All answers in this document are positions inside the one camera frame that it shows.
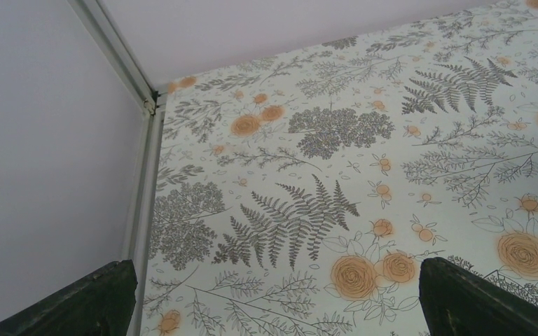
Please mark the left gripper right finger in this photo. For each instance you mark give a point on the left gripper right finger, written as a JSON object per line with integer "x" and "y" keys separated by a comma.
{"x": 456, "y": 302}

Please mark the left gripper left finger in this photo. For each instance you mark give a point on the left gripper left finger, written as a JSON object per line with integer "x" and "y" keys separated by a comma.
{"x": 100, "y": 303}

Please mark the floral patterned table mat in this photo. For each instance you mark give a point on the floral patterned table mat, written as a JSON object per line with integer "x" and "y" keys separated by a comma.
{"x": 298, "y": 194}

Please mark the left aluminium frame post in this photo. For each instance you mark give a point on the left aluminium frame post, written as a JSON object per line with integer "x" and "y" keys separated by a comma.
{"x": 98, "y": 20}

